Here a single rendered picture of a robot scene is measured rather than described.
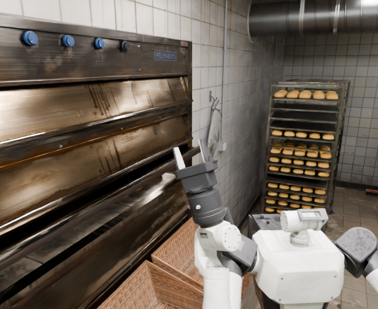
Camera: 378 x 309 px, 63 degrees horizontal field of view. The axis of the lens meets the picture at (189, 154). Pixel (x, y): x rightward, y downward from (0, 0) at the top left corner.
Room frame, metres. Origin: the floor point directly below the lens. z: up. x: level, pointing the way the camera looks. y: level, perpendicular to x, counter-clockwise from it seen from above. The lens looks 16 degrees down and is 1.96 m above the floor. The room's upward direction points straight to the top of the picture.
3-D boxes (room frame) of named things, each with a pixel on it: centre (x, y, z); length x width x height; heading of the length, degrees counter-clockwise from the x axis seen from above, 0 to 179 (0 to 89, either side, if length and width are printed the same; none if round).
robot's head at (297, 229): (0.87, -0.35, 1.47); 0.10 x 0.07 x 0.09; 94
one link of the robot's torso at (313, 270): (0.93, -0.35, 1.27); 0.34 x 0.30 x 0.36; 94
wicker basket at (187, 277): (1.74, -0.10, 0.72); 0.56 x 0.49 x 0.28; 152
